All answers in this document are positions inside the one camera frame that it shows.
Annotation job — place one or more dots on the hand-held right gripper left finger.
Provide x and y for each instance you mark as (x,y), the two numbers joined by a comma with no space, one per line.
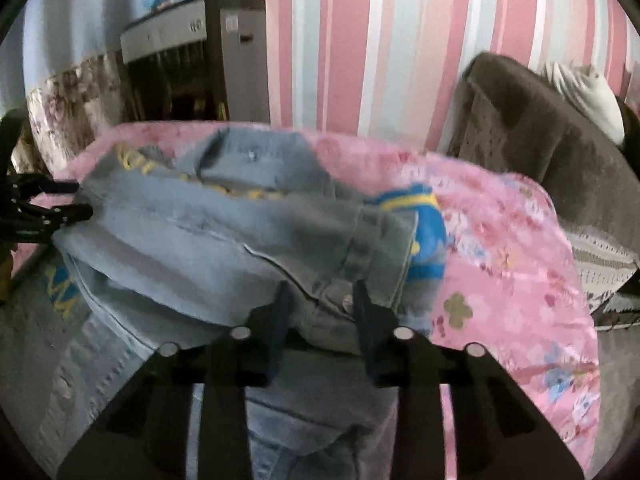
(280,330)

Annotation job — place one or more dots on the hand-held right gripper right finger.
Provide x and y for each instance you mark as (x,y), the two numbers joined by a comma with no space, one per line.
(367,340)

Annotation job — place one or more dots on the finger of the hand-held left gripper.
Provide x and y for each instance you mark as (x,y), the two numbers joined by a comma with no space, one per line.
(50,217)
(45,187)

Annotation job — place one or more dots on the blue denim jacket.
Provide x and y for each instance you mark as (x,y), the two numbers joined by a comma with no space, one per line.
(200,250)

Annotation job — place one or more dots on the blue curtain with floral hem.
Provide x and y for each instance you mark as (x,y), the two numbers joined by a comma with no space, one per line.
(65,100)

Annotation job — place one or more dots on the pink floral bedsheet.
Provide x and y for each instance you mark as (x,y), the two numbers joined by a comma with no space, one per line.
(500,270)

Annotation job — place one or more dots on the grey water dispenser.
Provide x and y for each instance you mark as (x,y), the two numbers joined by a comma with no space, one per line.
(245,60)

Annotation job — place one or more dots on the lace sofa seat cover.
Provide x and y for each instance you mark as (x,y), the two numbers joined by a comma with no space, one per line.
(600,260)

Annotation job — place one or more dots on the brown covered sofa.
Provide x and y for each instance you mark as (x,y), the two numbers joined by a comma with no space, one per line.
(550,150)

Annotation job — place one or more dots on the white cloth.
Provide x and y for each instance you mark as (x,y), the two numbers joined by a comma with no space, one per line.
(590,95)

